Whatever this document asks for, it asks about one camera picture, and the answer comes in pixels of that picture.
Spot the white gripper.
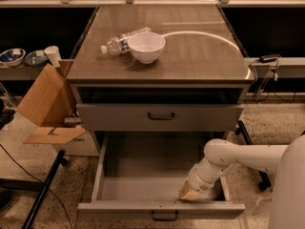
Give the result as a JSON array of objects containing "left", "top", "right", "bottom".
[{"left": 178, "top": 162, "right": 222, "bottom": 201}]

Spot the grey drawer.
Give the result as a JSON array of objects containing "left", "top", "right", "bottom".
[
  {"left": 78, "top": 132, "right": 245, "bottom": 221},
  {"left": 77, "top": 104, "right": 244, "bottom": 132}
]

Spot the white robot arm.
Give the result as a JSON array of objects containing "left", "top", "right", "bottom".
[{"left": 179, "top": 135, "right": 305, "bottom": 229}]

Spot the grey three-drawer cabinet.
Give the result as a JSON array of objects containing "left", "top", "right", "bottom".
[{"left": 67, "top": 4, "right": 254, "bottom": 148}]

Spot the grey top drawer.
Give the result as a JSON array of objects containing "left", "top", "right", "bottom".
[{"left": 77, "top": 104, "right": 244, "bottom": 132}]

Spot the black right stand leg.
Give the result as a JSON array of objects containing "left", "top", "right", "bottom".
[{"left": 235, "top": 120, "right": 272, "bottom": 191}]

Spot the black stand leg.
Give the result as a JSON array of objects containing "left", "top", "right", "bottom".
[
  {"left": 235, "top": 120, "right": 272, "bottom": 191},
  {"left": 22, "top": 150, "right": 66, "bottom": 229}
]

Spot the black left stand leg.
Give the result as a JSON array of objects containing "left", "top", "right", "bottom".
[{"left": 22, "top": 150, "right": 66, "bottom": 229}]

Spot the white bowl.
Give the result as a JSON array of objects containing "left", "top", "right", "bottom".
[{"left": 128, "top": 31, "right": 166, "bottom": 64}]

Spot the black power adapter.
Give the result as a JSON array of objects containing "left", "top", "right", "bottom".
[{"left": 259, "top": 54, "right": 281, "bottom": 63}]

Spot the brown cardboard box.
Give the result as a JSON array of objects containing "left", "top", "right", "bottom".
[{"left": 17, "top": 64, "right": 99, "bottom": 156}]

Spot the clear plastic water bottle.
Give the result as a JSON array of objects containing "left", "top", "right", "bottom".
[{"left": 100, "top": 27, "right": 151, "bottom": 55}]

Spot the white paper cup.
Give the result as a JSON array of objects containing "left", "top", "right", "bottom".
[{"left": 44, "top": 46, "right": 61, "bottom": 66}]

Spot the blue patterned bowl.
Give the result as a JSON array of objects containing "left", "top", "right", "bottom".
[{"left": 0, "top": 48, "right": 26, "bottom": 67}]

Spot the black floor cable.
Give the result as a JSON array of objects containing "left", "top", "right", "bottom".
[{"left": 0, "top": 143, "right": 73, "bottom": 229}]

